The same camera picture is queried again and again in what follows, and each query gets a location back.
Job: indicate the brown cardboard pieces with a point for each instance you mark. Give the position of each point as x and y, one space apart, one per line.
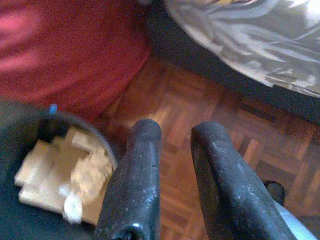
62 170

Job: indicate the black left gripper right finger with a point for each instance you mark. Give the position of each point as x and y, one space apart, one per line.
230 195

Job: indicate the small blue object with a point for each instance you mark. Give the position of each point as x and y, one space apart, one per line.
53 110

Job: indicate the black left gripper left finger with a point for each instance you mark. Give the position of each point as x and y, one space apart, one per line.
135 187

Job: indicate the red fabric cushion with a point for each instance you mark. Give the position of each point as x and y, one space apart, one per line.
62 55

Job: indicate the dark bed base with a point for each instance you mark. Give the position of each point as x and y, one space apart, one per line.
200 65

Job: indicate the white crumpled tissue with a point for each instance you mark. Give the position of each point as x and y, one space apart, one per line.
73 207

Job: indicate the grey floral bed sheet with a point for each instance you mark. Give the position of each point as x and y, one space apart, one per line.
250 37

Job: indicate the black round waste bin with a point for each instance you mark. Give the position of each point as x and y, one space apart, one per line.
15 220

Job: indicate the silver robot leg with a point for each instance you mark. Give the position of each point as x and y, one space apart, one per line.
292 225

